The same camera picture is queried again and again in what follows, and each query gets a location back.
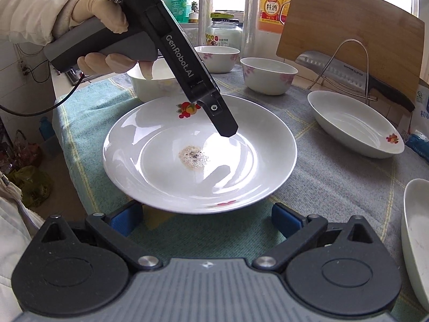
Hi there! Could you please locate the glass jar with lid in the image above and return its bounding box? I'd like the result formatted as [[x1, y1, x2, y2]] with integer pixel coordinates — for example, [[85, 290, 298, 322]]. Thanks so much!
[[205, 13, 243, 49]]

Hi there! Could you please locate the steel kitchen knife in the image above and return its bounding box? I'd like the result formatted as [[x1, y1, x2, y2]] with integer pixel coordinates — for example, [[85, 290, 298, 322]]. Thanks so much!
[[295, 50, 416, 113]]

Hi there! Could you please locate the person's left hand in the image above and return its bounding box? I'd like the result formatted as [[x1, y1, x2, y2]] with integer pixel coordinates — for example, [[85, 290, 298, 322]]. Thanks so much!
[[69, 0, 155, 81]]

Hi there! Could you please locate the wooden cutting board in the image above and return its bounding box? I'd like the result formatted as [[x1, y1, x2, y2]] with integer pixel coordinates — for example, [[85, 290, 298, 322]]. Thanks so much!
[[276, 0, 426, 103]]

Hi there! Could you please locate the plain white plate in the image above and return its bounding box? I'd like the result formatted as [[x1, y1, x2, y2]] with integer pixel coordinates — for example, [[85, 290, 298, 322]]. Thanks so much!
[[401, 178, 429, 313]]

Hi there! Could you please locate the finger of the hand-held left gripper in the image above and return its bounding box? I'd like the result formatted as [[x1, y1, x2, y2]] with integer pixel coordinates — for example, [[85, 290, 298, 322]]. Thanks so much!
[[197, 94, 240, 139]]

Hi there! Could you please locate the teal towel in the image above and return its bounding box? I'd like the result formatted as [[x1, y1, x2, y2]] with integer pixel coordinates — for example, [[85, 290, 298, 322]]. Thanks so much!
[[52, 77, 275, 262]]

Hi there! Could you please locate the person's white jacket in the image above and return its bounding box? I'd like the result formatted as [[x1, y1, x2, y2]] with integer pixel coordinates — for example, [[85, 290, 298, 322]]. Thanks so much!
[[0, 171, 46, 322]]

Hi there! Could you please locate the oval white fruit-print dish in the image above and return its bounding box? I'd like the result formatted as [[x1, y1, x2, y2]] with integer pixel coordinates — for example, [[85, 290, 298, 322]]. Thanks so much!
[[307, 90, 406, 159]]

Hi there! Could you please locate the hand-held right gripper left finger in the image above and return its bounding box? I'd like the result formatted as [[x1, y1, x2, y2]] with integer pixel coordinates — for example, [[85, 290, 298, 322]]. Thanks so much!
[[41, 200, 163, 272]]

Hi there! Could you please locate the large round fruit-print plate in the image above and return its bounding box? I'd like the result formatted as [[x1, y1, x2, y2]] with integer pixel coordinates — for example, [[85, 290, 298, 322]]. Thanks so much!
[[102, 94, 298, 214]]

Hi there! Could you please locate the white pink-flower bowl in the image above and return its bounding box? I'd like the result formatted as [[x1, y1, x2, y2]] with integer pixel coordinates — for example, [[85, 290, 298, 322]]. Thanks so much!
[[240, 57, 299, 96], [127, 58, 188, 104], [194, 45, 241, 74]]

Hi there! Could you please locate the red plastic bag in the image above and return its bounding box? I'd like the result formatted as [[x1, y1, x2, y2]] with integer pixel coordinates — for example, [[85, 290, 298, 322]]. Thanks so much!
[[10, 131, 42, 171]]

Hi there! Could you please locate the metal wire rack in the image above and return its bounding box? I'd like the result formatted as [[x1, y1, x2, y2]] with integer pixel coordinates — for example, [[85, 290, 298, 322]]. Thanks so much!
[[308, 39, 379, 106]]

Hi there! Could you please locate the clear plastic wrap roll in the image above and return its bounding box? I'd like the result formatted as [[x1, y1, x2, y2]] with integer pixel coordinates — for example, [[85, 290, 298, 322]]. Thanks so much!
[[243, 0, 264, 57]]

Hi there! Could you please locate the yellow-green plastic bag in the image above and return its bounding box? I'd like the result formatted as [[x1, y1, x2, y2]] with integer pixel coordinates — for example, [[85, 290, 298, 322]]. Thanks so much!
[[8, 166, 54, 208]]

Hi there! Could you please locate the black cable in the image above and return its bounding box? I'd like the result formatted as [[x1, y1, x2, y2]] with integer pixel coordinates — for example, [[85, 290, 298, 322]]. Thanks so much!
[[0, 58, 88, 118]]

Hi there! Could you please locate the white seasoning bag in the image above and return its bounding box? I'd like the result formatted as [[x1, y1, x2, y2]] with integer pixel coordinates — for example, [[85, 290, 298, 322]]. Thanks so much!
[[407, 82, 429, 141]]

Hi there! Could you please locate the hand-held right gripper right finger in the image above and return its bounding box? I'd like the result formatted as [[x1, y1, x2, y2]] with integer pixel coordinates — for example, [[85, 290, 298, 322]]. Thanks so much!
[[252, 202, 375, 272]]

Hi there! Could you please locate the blue plastic bag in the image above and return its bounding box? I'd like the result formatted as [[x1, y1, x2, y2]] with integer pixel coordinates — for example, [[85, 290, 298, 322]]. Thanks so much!
[[405, 132, 429, 162]]

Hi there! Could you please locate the grey checked table mat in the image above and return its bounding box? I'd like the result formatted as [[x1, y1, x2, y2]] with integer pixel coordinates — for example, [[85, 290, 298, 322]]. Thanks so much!
[[110, 64, 429, 322]]

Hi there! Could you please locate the green detergent bottle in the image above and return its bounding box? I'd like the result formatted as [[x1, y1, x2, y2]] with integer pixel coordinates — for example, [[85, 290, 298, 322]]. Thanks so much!
[[169, 0, 191, 24]]

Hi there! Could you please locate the person's left forearm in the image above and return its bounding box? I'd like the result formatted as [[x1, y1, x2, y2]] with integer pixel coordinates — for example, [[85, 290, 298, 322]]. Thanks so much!
[[0, 0, 101, 46]]

